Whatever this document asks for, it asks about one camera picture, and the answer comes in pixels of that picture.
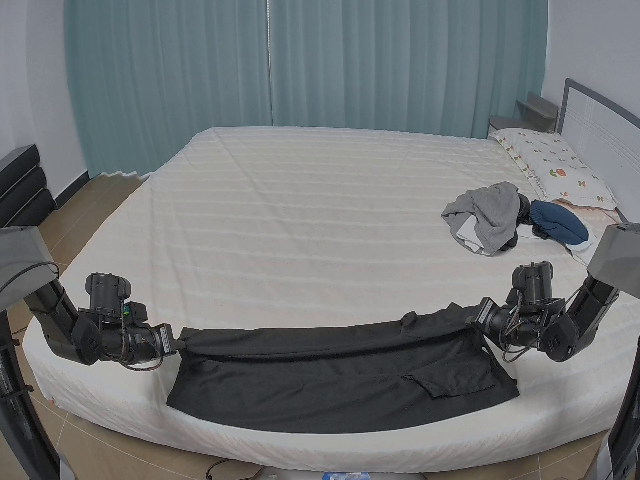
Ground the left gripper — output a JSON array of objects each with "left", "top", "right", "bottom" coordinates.
[{"left": 124, "top": 322, "right": 182, "bottom": 365}]

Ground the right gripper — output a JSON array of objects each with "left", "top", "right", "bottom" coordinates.
[{"left": 472, "top": 297, "right": 512, "bottom": 343}]

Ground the black T-shirt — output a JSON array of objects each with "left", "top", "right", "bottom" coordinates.
[{"left": 166, "top": 302, "right": 521, "bottom": 431}]

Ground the bed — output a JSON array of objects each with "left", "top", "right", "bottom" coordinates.
[{"left": 22, "top": 78, "right": 640, "bottom": 474}]

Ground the white garment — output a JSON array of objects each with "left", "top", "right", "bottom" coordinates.
[
  {"left": 452, "top": 218, "right": 490, "bottom": 257},
  {"left": 567, "top": 223, "right": 601, "bottom": 267}
]

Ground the grey knitted garment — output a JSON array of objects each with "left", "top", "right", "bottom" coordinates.
[{"left": 441, "top": 181, "right": 521, "bottom": 256}]

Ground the black garment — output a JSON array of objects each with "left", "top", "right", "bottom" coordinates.
[{"left": 500, "top": 193, "right": 533, "bottom": 254}]

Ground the dark blue garment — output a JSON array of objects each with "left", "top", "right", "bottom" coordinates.
[{"left": 529, "top": 199, "right": 588, "bottom": 245}]

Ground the white printed pillow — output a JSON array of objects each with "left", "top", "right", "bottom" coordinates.
[{"left": 490, "top": 127, "right": 618, "bottom": 211}]

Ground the black chest of drawers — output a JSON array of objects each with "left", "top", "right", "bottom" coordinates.
[{"left": 0, "top": 143, "right": 55, "bottom": 229}]

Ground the grey bedside table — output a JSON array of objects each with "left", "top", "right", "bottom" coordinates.
[{"left": 489, "top": 92, "right": 558, "bottom": 139}]

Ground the blue-green curtain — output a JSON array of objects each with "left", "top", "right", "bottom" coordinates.
[
  {"left": 64, "top": 0, "right": 273, "bottom": 176},
  {"left": 269, "top": 0, "right": 548, "bottom": 139}
]

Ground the black cable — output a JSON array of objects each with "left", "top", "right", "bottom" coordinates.
[
  {"left": 120, "top": 354, "right": 167, "bottom": 372},
  {"left": 0, "top": 262, "right": 61, "bottom": 295},
  {"left": 501, "top": 343, "right": 540, "bottom": 365},
  {"left": 207, "top": 459, "right": 237, "bottom": 480}
]

